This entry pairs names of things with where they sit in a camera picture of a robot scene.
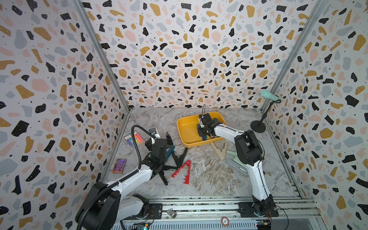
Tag yellow plastic storage box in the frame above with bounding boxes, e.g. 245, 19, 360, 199
177, 114, 225, 148

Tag black pliers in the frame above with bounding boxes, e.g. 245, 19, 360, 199
158, 163, 178, 186
172, 148, 188, 168

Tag cream pruning pliers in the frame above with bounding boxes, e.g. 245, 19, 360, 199
210, 142, 228, 161

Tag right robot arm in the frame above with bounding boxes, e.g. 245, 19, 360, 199
197, 113, 270, 201

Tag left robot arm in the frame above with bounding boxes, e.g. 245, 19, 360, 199
75, 133, 177, 230

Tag red open pruning pliers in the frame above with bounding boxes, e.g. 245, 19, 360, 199
172, 160, 191, 185

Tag coloured marker pack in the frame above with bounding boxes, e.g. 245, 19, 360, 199
124, 130, 144, 147

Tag small pink card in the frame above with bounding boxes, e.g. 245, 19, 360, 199
112, 158, 127, 173

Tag black microphone stand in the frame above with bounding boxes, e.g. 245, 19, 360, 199
251, 99, 281, 133

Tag silver round knob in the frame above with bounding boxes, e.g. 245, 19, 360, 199
166, 209, 177, 219

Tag mint green microphone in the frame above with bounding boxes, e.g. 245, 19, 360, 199
261, 90, 281, 103

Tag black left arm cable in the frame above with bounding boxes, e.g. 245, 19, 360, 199
131, 124, 157, 170

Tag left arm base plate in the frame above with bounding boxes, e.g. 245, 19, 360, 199
124, 203, 163, 221

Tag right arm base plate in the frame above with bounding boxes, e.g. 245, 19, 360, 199
238, 199, 279, 218

